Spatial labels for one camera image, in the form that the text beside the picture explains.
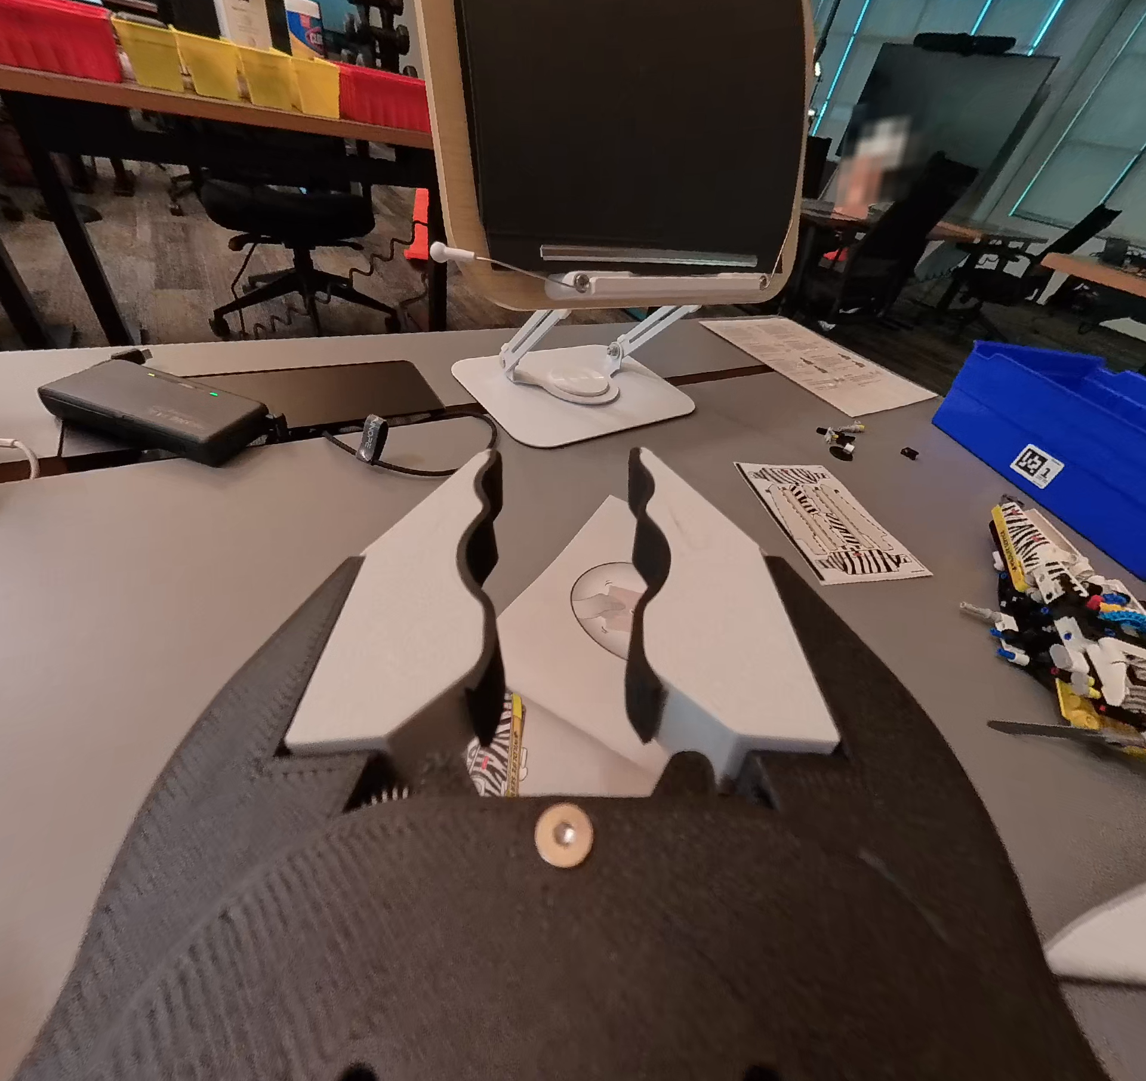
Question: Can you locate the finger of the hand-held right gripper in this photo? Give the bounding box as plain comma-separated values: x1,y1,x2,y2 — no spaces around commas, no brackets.
1044,905,1146,985

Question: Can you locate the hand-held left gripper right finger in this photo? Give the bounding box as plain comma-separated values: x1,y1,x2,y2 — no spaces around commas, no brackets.
623,446,845,789

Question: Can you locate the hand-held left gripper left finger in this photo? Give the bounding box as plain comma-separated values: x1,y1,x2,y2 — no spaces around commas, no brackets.
284,446,511,788

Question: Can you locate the white lego instruction booklet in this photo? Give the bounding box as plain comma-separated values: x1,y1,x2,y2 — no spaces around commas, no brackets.
466,493,774,801

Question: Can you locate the zebra striped lego helicopter model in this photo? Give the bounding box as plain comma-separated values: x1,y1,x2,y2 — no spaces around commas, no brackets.
960,497,1146,756

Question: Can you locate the zebra striped sticker sheet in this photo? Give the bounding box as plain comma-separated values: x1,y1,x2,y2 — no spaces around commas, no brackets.
735,461,934,586

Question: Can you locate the dark desk pad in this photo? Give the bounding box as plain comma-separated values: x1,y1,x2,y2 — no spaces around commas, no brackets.
191,359,448,430

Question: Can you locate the white tablet stand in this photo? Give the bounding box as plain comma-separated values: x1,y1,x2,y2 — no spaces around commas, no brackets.
451,268,774,450

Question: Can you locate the white printed paper sheet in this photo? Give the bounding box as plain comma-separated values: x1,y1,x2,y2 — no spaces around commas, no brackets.
699,314,941,417

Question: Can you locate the black power bank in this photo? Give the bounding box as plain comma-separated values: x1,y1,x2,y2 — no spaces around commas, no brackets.
38,348,273,467

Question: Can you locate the blue plastic bin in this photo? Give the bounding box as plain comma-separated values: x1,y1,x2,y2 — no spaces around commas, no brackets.
932,338,1146,583

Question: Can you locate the black office chair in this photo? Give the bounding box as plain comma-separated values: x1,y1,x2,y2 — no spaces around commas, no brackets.
947,200,1124,335
804,150,981,323
168,174,407,344

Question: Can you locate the wooden table with black legs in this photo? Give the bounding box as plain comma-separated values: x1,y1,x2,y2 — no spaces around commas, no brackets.
0,64,451,350

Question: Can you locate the yellow storage bin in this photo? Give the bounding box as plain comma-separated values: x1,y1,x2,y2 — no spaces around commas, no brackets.
176,27,245,102
237,46,302,111
112,14,187,94
291,53,343,120

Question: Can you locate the wood-framed tablet screen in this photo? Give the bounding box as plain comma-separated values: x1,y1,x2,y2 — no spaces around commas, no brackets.
407,0,818,312

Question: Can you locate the large black display screen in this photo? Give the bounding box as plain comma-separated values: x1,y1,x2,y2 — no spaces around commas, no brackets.
841,40,1063,206

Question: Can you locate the black dumbbell rack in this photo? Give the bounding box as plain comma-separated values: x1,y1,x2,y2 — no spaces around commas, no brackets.
343,0,416,76

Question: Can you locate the white standing sign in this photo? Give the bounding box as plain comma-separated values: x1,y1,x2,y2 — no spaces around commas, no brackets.
207,0,273,51

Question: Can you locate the black cable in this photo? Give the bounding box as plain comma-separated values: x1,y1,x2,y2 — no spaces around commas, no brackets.
267,411,500,478

